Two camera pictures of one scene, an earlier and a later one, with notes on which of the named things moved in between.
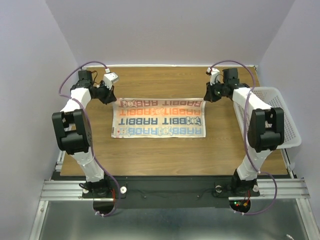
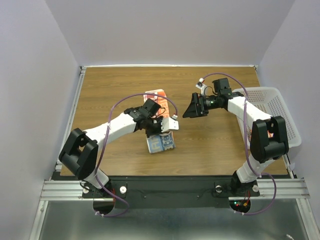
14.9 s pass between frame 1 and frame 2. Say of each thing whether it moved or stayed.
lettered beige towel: moved
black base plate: stayed
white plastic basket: stayed
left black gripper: moved
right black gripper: moved
